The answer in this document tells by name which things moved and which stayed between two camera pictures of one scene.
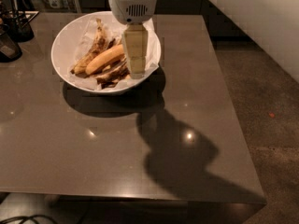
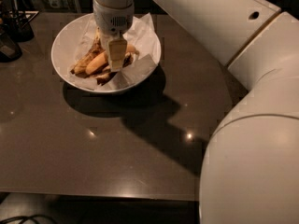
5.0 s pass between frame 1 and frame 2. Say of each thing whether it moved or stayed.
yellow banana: stayed
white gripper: moved
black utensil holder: stayed
